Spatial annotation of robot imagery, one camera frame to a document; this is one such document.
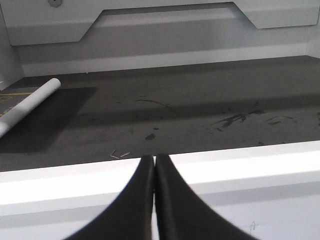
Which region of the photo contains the white paper roll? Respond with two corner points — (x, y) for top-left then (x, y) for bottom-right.
(0, 78), (61, 137)

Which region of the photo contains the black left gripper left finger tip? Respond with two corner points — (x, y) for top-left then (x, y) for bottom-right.
(67, 155), (155, 240)

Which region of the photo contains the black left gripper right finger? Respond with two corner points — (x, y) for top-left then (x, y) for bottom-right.
(155, 153), (253, 240)

